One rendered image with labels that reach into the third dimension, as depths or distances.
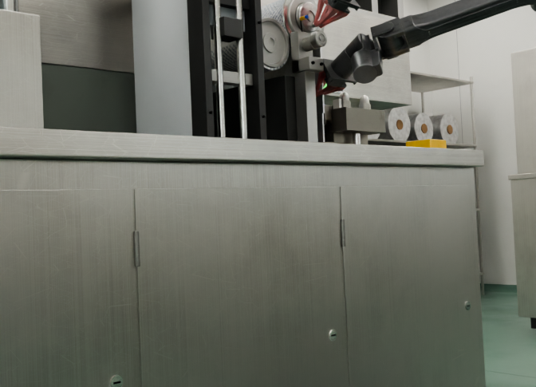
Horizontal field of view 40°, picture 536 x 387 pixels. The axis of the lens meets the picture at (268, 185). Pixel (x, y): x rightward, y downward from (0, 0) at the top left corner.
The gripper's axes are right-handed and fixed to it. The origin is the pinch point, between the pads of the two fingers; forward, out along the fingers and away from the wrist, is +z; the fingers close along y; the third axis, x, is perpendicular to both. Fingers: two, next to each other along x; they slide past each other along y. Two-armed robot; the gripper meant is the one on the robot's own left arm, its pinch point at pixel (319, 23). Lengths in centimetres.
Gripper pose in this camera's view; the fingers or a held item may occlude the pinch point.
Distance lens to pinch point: 186.2
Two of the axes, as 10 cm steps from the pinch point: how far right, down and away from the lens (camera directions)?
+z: -5.6, 6.6, 5.0
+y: 6.9, 0.5, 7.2
